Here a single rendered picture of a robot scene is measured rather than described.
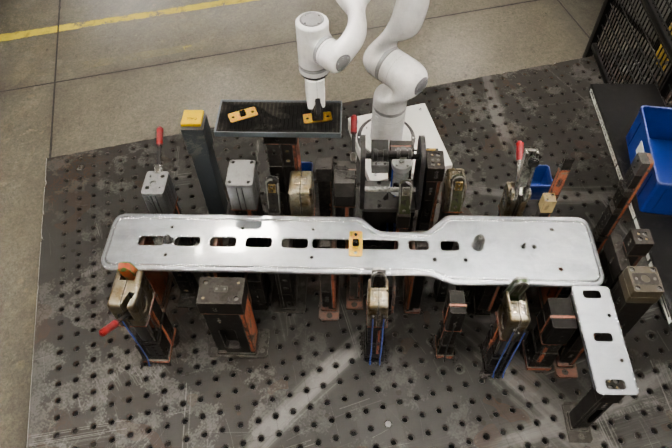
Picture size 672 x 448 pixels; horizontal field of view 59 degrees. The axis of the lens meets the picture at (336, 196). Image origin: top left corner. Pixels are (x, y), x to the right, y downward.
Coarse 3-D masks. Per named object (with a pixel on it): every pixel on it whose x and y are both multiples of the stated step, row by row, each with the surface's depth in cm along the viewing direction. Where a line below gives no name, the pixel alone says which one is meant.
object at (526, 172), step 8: (528, 152) 157; (536, 152) 157; (528, 160) 159; (536, 160) 155; (520, 168) 162; (528, 168) 161; (520, 176) 162; (528, 176) 163; (520, 184) 164; (528, 184) 164
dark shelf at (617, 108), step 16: (592, 96) 199; (608, 96) 196; (624, 96) 196; (640, 96) 196; (656, 96) 196; (608, 112) 192; (624, 112) 192; (608, 128) 187; (624, 128) 187; (608, 144) 185; (624, 144) 183; (624, 160) 179; (624, 176) 175; (640, 224) 164; (656, 224) 164; (656, 240) 161; (656, 256) 158
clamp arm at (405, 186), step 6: (402, 180) 167; (408, 180) 166; (402, 186) 166; (408, 186) 166; (402, 192) 167; (408, 192) 167; (402, 198) 169; (408, 198) 169; (402, 204) 171; (408, 204) 170; (402, 210) 172; (408, 210) 172
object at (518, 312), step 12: (504, 300) 152; (504, 312) 151; (516, 312) 147; (528, 312) 147; (504, 324) 153; (516, 324) 147; (528, 324) 147; (492, 336) 166; (504, 336) 153; (516, 336) 151; (480, 348) 177; (492, 348) 166; (504, 348) 161; (516, 348) 157; (492, 360) 166; (504, 360) 163; (480, 372) 173; (492, 372) 172; (504, 372) 169
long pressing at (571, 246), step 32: (128, 224) 171; (160, 224) 171; (192, 224) 171; (224, 224) 170; (256, 224) 170; (288, 224) 170; (320, 224) 170; (352, 224) 170; (448, 224) 169; (480, 224) 169; (512, 224) 169; (544, 224) 169; (576, 224) 168; (128, 256) 164; (160, 256) 164; (192, 256) 164; (224, 256) 164; (256, 256) 164; (288, 256) 163; (320, 256) 163; (384, 256) 163; (416, 256) 163; (448, 256) 162; (480, 256) 162; (512, 256) 162; (544, 256) 162; (576, 256) 162
